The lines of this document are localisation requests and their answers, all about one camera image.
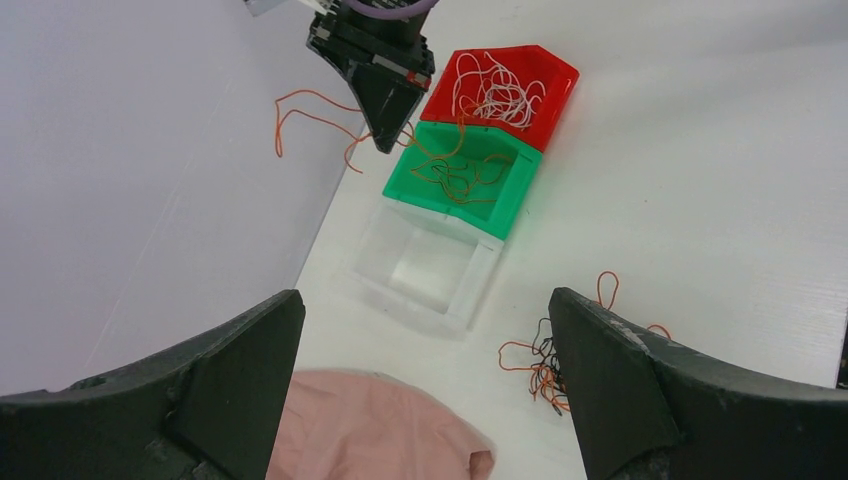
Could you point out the green plastic bin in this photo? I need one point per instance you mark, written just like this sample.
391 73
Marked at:
479 175

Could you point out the clear plastic bin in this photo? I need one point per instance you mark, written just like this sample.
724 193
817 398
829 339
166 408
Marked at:
426 270

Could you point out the red plastic bin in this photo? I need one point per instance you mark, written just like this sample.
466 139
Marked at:
521 90

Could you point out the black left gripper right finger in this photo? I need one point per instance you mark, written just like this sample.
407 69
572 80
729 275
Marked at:
646 407

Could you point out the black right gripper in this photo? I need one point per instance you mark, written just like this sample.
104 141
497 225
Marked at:
393 65

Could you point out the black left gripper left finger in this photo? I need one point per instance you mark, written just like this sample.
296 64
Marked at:
206 408

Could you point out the pink cloth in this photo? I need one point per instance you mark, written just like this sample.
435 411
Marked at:
340 424

